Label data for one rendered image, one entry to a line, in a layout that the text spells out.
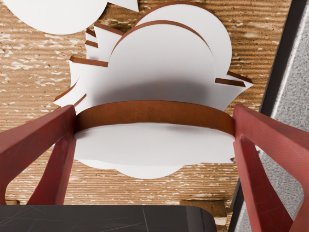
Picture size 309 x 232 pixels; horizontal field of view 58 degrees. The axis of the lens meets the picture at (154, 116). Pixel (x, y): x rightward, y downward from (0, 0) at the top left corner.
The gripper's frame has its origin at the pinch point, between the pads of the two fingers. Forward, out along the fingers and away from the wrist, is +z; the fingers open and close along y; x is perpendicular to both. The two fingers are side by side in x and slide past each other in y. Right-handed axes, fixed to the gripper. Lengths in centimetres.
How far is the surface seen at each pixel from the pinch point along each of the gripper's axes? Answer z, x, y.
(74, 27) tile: 11.4, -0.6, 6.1
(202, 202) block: 12.9, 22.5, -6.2
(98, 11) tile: 11.6, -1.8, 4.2
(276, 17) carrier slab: 13.2, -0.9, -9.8
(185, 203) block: 12.8, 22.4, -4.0
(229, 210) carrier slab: 13.7, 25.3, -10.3
